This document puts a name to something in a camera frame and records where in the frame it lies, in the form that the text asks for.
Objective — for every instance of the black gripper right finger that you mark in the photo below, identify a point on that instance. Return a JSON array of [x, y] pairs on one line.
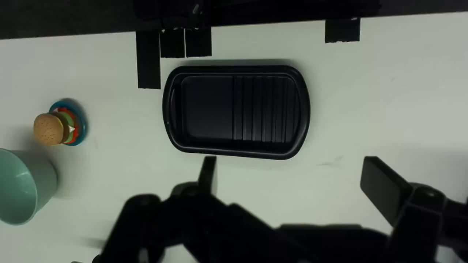
[[384, 187]]

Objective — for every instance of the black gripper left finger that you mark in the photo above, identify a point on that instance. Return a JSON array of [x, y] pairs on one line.
[[207, 172]]

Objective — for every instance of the short black tape strip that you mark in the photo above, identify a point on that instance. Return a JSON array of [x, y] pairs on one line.
[[342, 31], [197, 42], [172, 44]]

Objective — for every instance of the black ridged plastic tray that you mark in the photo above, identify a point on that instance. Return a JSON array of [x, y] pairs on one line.
[[237, 111]]

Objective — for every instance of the toy burger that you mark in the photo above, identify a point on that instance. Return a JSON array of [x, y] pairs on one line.
[[52, 128]]

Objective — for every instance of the mint green bowl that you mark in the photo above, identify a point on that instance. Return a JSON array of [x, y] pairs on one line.
[[22, 187]]

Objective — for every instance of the long black tape strip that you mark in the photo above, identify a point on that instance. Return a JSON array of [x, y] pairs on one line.
[[147, 60]]

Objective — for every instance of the small teal plate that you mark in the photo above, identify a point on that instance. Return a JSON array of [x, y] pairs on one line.
[[82, 121]]

